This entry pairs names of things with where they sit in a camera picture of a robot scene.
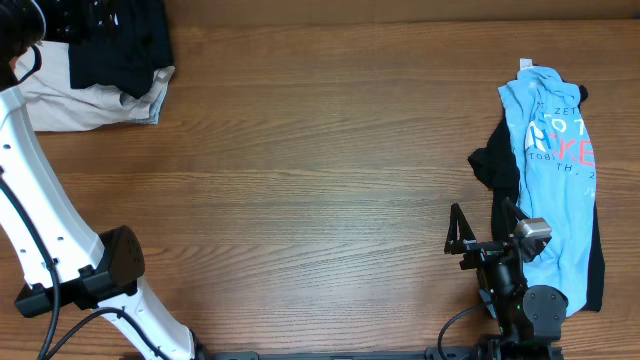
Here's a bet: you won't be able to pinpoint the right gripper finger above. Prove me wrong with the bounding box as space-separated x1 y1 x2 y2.
501 197 525 239
444 203 476 253

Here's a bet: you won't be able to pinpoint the black t-shirt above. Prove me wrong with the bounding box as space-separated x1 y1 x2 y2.
37 0 174 99

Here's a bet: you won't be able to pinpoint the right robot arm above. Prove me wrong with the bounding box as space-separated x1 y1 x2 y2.
437 199 568 360

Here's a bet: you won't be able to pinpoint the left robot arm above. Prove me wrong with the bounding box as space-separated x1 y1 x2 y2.
1 0 211 359

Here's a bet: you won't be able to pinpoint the light blue printed t-shirt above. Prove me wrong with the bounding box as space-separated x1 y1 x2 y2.
498 58 597 316

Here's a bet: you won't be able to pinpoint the grey folded garment underneath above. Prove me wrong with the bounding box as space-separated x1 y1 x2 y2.
120 69 173 125

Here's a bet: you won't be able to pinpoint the beige folded trousers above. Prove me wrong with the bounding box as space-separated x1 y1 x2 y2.
14 39 176 133

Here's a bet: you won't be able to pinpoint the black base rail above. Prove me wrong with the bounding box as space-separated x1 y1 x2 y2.
119 345 565 360

